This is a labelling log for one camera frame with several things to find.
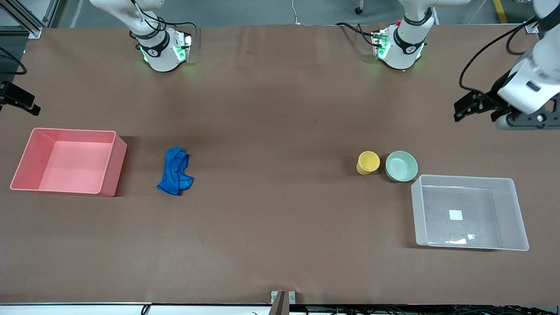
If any metal table edge bracket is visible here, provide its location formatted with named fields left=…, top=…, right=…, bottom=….
left=270, top=290, right=296, bottom=315

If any black right arm base cable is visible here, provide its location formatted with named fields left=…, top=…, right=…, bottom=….
left=130, top=0, right=198, bottom=42

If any black left arm base cable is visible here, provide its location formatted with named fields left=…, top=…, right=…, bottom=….
left=336, top=22, right=378, bottom=47

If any clear plastic container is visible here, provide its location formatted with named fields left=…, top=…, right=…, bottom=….
left=410, top=174, right=530, bottom=252

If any aluminium frame profile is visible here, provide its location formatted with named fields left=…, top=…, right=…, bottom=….
left=0, top=0, right=60, bottom=40

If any pink plastic box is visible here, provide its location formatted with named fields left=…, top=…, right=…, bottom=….
left=10, top=128, right=128, bottom=197

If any yellow plastic cup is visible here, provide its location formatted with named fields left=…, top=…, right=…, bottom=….
left=356, top=151, right=381, bottom=175

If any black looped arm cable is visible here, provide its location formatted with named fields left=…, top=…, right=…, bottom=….
left=506, top=25, right=532, bottom=56

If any blue microfiber cloth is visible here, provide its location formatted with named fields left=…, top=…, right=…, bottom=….
left=157, top=147, right=194, bottom=196

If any table cover sheet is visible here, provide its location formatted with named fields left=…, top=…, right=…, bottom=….
left=0, top=24, right=560, bottom=305

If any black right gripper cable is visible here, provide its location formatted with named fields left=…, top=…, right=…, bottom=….
left=0, top=46, right=28, bottom=75

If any long black gripper cable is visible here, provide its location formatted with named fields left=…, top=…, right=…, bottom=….
left=459, top=17, right=538, bottom=95

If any mint green bowl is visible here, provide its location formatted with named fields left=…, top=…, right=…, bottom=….
left=385, top=150, right=419, bottom=182

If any black arm base cable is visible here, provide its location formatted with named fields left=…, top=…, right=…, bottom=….
left=336, top=22, right=378, bottom=47
left=130, top=0, right=198, bottom=42

